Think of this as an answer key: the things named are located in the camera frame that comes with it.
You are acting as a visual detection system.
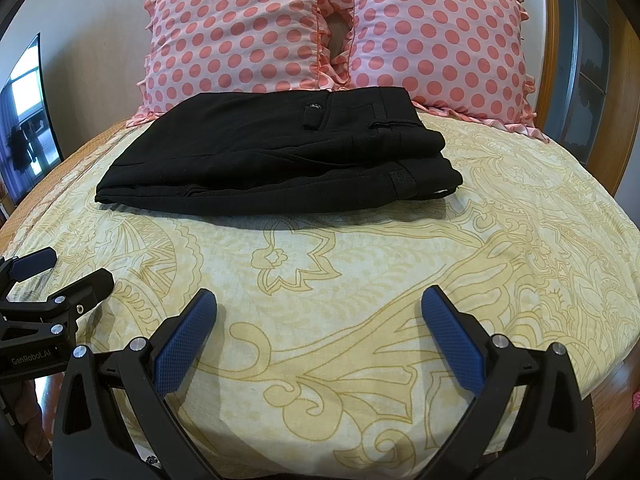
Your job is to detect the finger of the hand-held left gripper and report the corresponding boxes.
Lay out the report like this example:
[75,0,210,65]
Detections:
[30,268,115,335]
[0,247,57,303]

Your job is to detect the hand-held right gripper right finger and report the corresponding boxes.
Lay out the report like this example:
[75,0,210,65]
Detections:
[420,284,598,480]

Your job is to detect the flat screen television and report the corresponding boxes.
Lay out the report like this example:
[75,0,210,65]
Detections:
[0,32,63,206]

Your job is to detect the person's left hand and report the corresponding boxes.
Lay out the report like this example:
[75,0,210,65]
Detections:
[15,382,53,461]

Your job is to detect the wooden headboard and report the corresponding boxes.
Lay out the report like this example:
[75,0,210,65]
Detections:
[500,0,626,196]

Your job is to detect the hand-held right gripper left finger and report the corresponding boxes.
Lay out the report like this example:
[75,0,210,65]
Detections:
[52,287,226,480]

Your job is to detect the yellow patterned bed sheet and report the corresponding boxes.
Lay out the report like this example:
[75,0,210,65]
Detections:
[0,110,640,476]

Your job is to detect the pink polka dot pillow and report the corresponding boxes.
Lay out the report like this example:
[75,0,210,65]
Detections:
[137,0,351,116]
[345,0,551,143]

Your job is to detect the grey wardrobe door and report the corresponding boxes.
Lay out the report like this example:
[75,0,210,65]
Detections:
[555,0,640,191]

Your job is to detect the black pants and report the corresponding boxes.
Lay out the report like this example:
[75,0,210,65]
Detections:
[95,86,463,218]

